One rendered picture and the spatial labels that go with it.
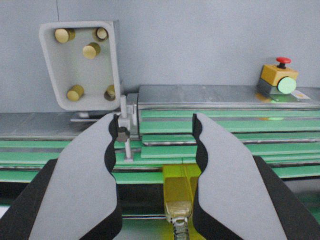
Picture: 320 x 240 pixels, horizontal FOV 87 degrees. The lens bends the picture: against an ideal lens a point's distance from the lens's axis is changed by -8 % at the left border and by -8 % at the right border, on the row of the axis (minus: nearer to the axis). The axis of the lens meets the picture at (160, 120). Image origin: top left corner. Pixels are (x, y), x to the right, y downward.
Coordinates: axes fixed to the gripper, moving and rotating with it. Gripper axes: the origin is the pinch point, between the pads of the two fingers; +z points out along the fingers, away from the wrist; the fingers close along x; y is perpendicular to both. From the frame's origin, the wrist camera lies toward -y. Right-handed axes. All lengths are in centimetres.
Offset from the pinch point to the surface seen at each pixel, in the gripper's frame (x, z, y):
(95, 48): -14.4, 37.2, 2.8
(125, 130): -5.4, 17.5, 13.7
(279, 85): 35, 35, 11
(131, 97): -5.8, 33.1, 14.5
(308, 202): 51, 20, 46
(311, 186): 57, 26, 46
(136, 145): -4.7, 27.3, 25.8
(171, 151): 4.2, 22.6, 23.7
